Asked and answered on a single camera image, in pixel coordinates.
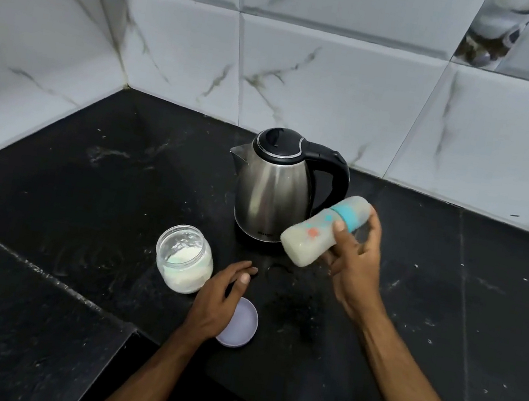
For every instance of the steel electric kettle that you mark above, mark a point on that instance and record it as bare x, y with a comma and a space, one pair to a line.
273, 189

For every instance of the person's left forearm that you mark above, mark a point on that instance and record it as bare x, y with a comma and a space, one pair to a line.
140, 383

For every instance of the person's right hand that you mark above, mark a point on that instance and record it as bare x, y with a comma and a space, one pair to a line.
355, 272

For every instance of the white jar lid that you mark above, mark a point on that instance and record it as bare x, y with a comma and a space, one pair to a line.
239, 326

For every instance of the clear dome bottle cap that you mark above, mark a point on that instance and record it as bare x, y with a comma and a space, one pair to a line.
361, 207

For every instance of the person's left hand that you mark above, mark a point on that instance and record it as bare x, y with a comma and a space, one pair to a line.
212, 307

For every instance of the glass jar of white powder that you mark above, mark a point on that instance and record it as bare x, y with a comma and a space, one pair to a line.
184, 265

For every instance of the clear baby bottle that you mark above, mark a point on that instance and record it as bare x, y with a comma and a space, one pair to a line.
310, 240

